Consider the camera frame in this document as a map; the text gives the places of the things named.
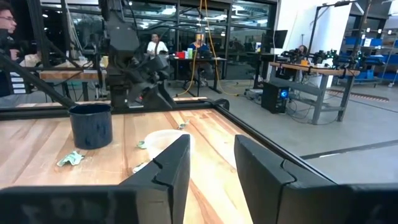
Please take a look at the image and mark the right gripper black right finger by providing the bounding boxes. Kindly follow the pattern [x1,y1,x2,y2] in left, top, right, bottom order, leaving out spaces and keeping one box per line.
[233,134,338,224]

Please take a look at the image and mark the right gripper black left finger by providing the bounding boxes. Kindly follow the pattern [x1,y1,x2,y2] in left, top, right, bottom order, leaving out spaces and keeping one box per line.
[119,134,191,224]

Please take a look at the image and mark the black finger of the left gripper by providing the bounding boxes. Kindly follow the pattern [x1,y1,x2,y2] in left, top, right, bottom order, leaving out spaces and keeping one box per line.
[151,81,175,110]
[127,80,150,106]

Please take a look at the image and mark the round clear plastic container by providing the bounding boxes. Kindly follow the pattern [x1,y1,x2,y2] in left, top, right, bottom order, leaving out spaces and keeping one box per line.
[144,129,196,162]

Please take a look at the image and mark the black desk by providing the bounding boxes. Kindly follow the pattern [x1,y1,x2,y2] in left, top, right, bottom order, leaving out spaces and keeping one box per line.
[169,55,228,95]

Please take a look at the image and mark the black mug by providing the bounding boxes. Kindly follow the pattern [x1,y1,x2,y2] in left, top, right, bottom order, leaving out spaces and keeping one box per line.
[68,103,114,151]

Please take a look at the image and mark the wooden table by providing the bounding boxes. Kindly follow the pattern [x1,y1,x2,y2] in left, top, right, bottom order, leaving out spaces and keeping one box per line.
[39,68,109,102]

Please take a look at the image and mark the computer tower with blue light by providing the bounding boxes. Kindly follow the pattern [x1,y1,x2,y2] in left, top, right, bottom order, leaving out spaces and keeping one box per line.
[261,80,290,114]

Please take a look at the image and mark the wooden workbench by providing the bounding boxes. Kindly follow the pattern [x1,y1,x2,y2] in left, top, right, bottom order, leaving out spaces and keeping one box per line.
[269,60,361,126]

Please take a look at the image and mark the black hazard-striped floor mat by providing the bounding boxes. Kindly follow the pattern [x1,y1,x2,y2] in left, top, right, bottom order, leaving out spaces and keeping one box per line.
[326,88,390,103]

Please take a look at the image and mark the black monitor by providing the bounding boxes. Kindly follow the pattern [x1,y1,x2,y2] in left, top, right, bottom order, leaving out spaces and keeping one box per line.
[272,29,289,49]

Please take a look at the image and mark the shelf with blue bins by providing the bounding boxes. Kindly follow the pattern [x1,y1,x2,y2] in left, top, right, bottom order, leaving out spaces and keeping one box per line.
[343,35,398,82]

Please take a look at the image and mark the black aluminium table frame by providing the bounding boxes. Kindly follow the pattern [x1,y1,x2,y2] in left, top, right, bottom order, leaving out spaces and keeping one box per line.
[0,52,336,184]

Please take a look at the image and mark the yellow hanging cable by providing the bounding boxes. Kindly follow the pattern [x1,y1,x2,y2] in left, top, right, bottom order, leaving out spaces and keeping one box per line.
[176,0,239,97]

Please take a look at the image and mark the black rig frame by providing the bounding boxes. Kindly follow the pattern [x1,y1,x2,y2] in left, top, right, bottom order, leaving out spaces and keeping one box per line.
[306,0,373,65]

